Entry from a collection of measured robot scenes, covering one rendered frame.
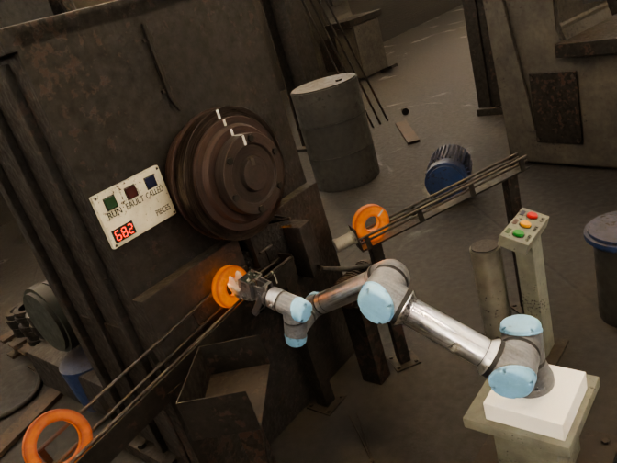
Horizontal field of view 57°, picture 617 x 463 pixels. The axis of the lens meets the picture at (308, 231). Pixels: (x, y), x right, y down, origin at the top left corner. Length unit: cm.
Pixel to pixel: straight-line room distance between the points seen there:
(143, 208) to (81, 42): 54
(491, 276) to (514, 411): 70
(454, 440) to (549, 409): 55
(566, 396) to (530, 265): 63
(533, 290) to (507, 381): 79
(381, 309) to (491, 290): 87
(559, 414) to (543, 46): 287
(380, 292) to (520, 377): 43
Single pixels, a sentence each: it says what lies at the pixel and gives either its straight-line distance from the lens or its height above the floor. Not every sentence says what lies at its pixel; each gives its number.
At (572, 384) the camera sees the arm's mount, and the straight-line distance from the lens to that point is 193.
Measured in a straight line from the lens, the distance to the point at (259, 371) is 184.
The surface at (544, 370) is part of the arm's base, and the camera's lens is 188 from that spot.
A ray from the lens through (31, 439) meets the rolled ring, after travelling 184.
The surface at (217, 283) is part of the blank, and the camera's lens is 203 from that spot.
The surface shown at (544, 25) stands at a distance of 419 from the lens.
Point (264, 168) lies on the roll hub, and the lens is 198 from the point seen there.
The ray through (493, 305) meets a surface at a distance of 246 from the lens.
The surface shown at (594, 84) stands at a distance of 412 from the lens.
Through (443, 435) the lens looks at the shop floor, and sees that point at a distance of 232.
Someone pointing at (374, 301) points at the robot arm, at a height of 79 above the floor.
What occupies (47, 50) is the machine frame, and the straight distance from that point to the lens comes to 186.
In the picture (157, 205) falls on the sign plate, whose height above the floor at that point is 112.
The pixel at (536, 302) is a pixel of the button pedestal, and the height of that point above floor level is 28.
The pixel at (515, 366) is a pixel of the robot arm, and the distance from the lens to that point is 166.
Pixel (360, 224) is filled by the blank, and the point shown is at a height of 72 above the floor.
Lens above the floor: 163
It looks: 23 degrees down
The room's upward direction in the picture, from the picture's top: 17 degrees counter-clockwise
